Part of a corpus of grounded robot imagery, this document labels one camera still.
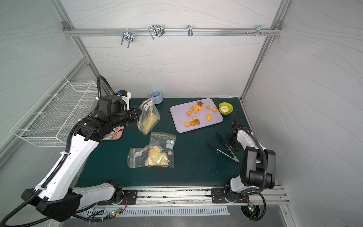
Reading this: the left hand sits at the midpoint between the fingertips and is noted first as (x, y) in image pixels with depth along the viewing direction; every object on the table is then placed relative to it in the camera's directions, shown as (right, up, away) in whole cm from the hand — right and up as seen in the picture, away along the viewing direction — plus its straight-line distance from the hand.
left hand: (142, 111), depth 68 cm
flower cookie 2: (+24, -2, +43) cm, 49 cm away
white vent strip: (-24, -53, +4) cm, 58 cm away
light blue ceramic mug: (-3, +14, +47) cm, 49 cm away
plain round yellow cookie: (+23, -10, +37) cm, 44 cm away
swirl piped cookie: (+27, +2, +46) cm, 53 cm away
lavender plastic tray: (+29, -3, +43) cm, 52 cm away
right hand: (+51, -22, +22) cm, 59 cm away
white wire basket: (-43, -5, -1) cm, 43 cm away
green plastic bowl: (+53, +2, +43) cm, 69 cm away
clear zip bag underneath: (+8, -21, +25) cm, 34 cm away
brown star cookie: (+34, +7, +48) cm, 59 cm away
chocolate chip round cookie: (+27, -9, +37) cm, 46 cm away
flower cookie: (+45, +1, +45) cm, 63 cm away
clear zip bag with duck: (+1, -27, +16) cm, 32 cm away
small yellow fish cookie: (+33, +3, +47) cm, 57 cm away
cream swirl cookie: (+28, -5, +40) cm, 49 cm away
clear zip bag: (-1, -4, +18) cm, 19 cm away
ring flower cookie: (+40, +3, +47) cm, 62 cm away
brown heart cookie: (+30, -8, +37) cm, 49 cm away
